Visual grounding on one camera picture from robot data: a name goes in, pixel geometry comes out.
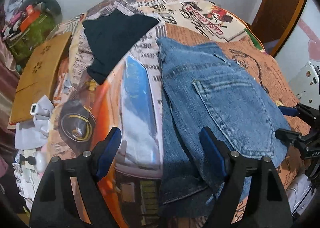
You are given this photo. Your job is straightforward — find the grey curved cushion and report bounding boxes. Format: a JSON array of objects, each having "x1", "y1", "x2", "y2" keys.
[{"x1": 25, "y1": 0, "x2": 63, "y2": 22}]

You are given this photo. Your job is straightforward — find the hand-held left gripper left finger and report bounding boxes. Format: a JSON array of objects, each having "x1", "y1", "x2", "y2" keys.
[{"x1": 29, "y1": 127, "x2": 122, "y2": 228}]

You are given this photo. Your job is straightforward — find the white perforated appliance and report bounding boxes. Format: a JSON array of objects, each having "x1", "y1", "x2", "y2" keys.
[{"x1": 287, "y1": 60, "x2": 320, "y2": 108}]

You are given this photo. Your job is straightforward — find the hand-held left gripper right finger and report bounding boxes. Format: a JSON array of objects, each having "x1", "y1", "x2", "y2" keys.
[{"x1": 199, "y1": 127, "x2": 293, "y2": 228}]

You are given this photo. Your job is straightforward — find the pile of white packets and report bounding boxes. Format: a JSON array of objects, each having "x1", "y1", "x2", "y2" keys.
[{"x1": 14, "y1": 148, "x2": 50, "y2": 196}]

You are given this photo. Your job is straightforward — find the printed blanket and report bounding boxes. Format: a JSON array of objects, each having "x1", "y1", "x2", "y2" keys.
[{"x1": 15, "y1": 0, "x2": 308, "y2": 228}]

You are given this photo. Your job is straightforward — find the white round bottle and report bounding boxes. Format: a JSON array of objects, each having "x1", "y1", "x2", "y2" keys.
[{"x1": 32, "y1": 151, "x2": 48, "y2": 171}]

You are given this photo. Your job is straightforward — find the white plastic sheet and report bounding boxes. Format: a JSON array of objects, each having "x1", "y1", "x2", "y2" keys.
[{"x1": 285, "y1": 173, "x2": 315, "y2": 221}]

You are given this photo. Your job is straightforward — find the green bag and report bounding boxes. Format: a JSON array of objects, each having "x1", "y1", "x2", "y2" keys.
[{"x1": 5, "y1": 5, "x2": 59, "y2": 61}]

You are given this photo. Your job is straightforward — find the orange box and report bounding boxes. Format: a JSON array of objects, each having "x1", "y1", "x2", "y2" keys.
[{"x1": 19, "y1": 5, "x2": 42, "y2": 31}]

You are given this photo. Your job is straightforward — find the blue denim pants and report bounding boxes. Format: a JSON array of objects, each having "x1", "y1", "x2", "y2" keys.
[{"x1": 156, "y1": 36, "x2": 292, "y2": 218}]

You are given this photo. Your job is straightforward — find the brown wooden door frame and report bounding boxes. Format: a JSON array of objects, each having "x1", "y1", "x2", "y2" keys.
[{"x1": 250, "y1": 0, "x2": 309, "y2": 57}]

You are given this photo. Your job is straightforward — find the white panel pink print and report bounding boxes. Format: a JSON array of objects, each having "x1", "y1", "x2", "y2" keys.
[{"x1": 274, "y1": 0, "x2": 320, "y2": 83}]

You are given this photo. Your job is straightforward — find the black folded garment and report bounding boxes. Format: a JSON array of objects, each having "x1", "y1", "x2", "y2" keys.
[{"x1": 82, "y1": 9, "x2": 160, "y2": 85}]

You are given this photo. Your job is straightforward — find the white cloth with buckle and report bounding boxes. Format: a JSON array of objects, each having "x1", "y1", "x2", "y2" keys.
[{"x1": 15, "y1": 95, "x2": 54, "y2": 148}]

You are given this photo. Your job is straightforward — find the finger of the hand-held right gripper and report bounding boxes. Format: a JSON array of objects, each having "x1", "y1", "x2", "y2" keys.
[
  {"x1": 274, "y1": 128, "x2": 312, "y2": 144},
  {"x1": 278, "y1": 103, "x2": 320, "y2": 121}
]

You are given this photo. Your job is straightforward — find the cardboard box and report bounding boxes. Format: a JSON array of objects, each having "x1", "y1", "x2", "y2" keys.
[{"x1": 9, "y1": 34, "x2": 73, "y2": 124}]

